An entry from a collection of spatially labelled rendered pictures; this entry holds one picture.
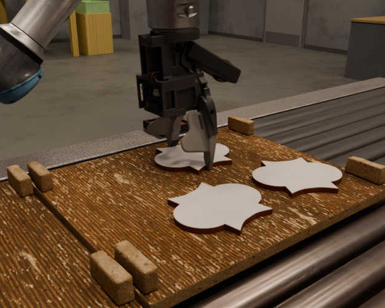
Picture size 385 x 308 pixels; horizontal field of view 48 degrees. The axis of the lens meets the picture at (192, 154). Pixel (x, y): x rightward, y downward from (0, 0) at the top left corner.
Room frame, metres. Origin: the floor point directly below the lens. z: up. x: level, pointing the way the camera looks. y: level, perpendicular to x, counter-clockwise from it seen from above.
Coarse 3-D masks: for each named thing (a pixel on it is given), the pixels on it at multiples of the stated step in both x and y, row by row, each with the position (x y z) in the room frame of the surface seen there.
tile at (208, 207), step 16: (192, 192) 0.52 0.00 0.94; (208, 192) 0.52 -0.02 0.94; (224, 192) 0.52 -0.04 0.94; (240, 192) 0.52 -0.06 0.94; (256, 192) 0.52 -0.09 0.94; (176, 208) 0.48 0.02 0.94; (192, 208) 0.48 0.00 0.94; (208, 208) 0.48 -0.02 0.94; (224, 208) 0.48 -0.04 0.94; (240, 208) 0.48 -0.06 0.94; (256, 208) 0.48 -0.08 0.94; (272, 208) 0.48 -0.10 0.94; (176, 224) 0.45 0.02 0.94; (192, 224) 0.44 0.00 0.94; (208, 224) 0.44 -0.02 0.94; (224, 224) 0.44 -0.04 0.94; (240, 224) 0.44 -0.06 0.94
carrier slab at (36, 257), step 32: (0, 192) 0.54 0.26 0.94; (0, 224) 0.46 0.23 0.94; (32, 224) 0.46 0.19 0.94; (0, 256) 0.39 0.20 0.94; (32, 256) 0.39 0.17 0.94; (64, 256) 0.39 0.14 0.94; (0, 288) 0.34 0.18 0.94; (32, 288) 0.34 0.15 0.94; (64, 288) 0.34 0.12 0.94; (96, 288) 0.34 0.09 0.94
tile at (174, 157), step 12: (180, 144) 0.71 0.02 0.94; (216, 144) 0.71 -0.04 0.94; (156, 156) 0.65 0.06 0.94; (168, 156) 0.65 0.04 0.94; (180, 156) 0.65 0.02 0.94; (192, 156) 0.65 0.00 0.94; (216, 156) 0.65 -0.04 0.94; (228, 156) 0.67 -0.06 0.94; (168, 168) 0.61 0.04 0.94; (180, 168) 0.61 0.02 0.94; (192, 168) 0.61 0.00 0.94; (204, 168) 0.62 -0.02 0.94
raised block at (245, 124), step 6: (228, 120) 0.82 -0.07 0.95; (234, 120) 0.81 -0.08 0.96; (240, 120) 0.80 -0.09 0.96; (246, 120) 0.79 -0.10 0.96; (228, 126) 0.82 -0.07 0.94; (234, 126) 0.81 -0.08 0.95; (240, 126) 0.79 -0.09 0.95; (246, 126) 0.78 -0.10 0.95; (252, 126) 0.78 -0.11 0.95; (240, 132) 0.79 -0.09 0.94; (246, 132) 0.78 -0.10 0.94; (252, 132) 0.78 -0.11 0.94
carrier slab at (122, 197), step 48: (240, 144) 0.73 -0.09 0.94; (48, 192) 0.54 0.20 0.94; (96, 192) 0.54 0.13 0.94; (144, 192) 0.54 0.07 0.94; (384, 192) 0.55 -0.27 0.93; (96, 240) 0.42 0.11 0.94; (144, 240) 0.42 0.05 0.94; (192, 240) 0.42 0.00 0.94; (240, 240) 0.42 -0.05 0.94; (288, 240) 0.43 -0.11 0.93; (192, 288) 0.35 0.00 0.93
